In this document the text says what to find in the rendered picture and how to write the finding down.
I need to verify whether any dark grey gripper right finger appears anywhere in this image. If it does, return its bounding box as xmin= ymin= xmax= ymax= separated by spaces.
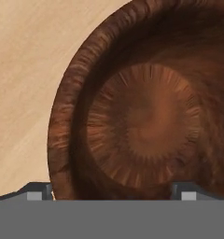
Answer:
xmin=170 ymin=181 xmax=224 ymax=202

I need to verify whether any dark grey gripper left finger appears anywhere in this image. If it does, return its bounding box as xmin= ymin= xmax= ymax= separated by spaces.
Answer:
xmin=0 ymin=181 xmax=53 ymax=202

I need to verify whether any brown wooden bowl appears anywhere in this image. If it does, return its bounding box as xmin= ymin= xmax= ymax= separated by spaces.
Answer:
xmin=47 ymin=0 xmax=224 ymax=202

